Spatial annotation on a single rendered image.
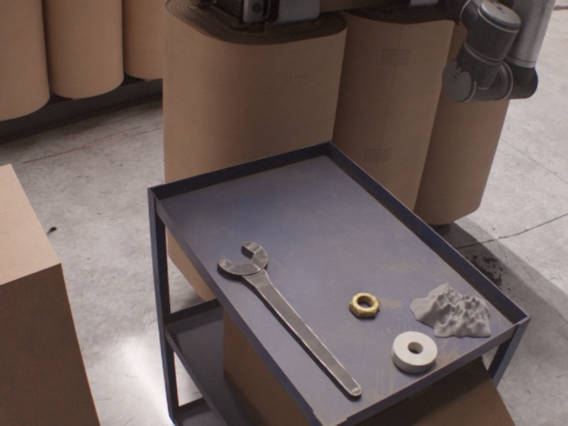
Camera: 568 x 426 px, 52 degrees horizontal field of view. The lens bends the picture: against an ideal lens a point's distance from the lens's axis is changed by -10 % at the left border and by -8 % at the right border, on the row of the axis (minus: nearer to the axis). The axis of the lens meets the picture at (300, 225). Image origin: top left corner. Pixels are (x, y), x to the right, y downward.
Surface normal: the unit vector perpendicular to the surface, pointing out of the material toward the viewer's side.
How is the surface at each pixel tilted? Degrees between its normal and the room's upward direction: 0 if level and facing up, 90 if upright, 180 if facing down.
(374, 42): 90
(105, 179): 0
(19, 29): 90
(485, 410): 26
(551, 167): 0
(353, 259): 0
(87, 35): 90
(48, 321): 90
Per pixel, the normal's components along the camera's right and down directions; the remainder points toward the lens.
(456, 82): -0.88, 0.17
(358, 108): -0.29, 0.57
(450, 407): 0.32, -0.46
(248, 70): 0.00, 0.62
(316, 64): 0.59, 0.54
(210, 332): 0.09, -0.78
